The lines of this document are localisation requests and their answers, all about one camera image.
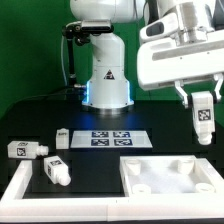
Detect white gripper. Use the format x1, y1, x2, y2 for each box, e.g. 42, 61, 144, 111
137, 33, 224, 109

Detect white square tabletop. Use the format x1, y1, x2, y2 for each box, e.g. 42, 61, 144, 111
120, 155, 224, 197

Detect white tag sheet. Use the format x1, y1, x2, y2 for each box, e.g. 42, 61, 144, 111
71, 130, 152, 148

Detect white U-shaped obstacle fence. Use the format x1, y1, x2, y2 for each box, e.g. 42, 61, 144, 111
0, 161, 224, 223

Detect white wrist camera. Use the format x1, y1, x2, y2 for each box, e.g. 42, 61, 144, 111
139, 13, 179, 44

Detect black cables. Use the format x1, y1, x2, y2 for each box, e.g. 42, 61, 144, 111
6, 85, 88, 113

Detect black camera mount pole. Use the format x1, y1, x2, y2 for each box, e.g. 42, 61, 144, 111
61, 22, 88, 85

